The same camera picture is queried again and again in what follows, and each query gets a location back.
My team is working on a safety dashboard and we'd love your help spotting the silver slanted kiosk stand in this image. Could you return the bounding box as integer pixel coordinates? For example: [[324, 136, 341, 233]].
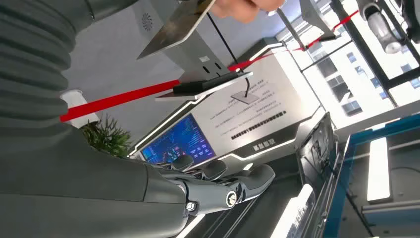
[[131, 0, 254, 102]]

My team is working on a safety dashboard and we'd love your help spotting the grey metal stand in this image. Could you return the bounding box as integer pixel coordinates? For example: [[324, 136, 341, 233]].
[[299, 0, 337, 42]]

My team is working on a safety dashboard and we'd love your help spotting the display console with blue screen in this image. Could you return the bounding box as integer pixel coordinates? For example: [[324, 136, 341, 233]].
[[129, 38, 326, 172]]

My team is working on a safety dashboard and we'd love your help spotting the blue framed cabinet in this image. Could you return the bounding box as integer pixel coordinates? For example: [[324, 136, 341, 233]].
[[323, 113, 420, 238]]

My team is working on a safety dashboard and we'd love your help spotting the green potted plant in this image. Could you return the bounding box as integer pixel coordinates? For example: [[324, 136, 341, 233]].
[[80, 114, 133, 158]]

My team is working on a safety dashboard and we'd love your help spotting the white plant pot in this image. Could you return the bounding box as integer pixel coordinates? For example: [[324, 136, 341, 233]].
[[60, 89, 100, 129]]

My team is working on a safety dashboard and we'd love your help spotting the grey floor socket plate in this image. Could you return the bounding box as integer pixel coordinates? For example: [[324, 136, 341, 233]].
[[230, 91, 261, 105]]

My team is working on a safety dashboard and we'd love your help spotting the dark stanchion pole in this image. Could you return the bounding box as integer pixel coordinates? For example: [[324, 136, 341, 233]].
[[276, 8, 308, 51]]

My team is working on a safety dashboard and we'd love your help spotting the silver cylinder device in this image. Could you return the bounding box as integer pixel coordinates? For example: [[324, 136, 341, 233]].
[[356, 0, 405, 55]]

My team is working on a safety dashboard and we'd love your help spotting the black kiosk cable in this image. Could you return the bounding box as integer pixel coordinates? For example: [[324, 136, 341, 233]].
[[207, 13, 251, 98]]

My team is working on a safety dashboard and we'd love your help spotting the black display panel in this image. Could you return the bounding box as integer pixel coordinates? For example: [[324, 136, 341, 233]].
[[296, 112, 339, 198]]

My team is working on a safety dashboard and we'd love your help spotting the red barrier belt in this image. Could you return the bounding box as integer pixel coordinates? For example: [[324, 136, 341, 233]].
[[60, 9, 360, 123]]

